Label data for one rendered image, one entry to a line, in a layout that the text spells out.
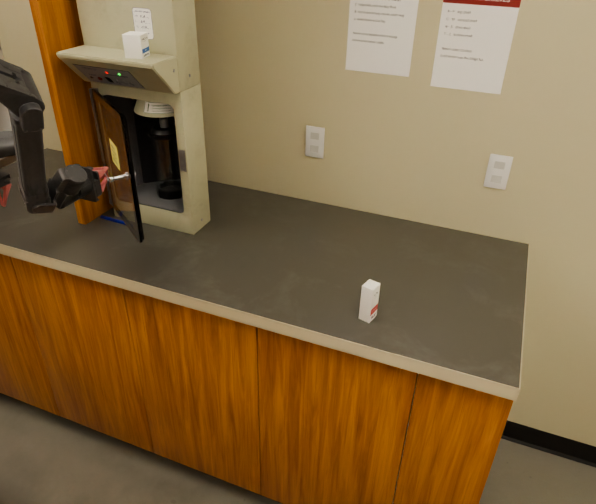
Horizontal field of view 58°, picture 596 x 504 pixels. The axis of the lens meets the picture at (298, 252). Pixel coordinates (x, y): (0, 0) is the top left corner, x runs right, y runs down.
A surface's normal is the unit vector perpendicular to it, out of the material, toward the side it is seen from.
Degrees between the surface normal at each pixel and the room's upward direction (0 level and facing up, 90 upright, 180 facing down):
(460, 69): 90
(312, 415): 90
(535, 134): 90
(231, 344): 90
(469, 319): 0
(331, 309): 0
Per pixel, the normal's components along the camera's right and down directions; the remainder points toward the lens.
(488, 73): -0.37, 0.48
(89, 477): 0.02, -0.85
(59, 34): 0.93, 0.22
